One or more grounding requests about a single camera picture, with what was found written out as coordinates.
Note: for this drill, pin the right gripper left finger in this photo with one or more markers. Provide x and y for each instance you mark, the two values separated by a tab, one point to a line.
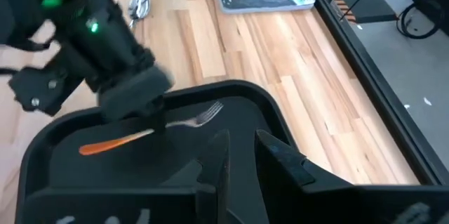
122	204

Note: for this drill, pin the silver metal spoon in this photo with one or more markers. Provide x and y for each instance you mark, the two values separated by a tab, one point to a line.
139	4

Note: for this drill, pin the black aluminium table frame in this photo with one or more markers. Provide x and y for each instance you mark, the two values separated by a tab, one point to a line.
393	118

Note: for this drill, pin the black plastic tray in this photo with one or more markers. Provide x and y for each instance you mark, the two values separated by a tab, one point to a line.
140	168

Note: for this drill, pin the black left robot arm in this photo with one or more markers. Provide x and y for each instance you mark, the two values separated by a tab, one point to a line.
98	41

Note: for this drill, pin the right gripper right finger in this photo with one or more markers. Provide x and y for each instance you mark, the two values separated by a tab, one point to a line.
333	204

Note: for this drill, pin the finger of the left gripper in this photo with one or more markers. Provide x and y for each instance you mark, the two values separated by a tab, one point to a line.
159	120

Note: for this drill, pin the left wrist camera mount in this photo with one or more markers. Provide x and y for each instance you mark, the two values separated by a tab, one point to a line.
38	87

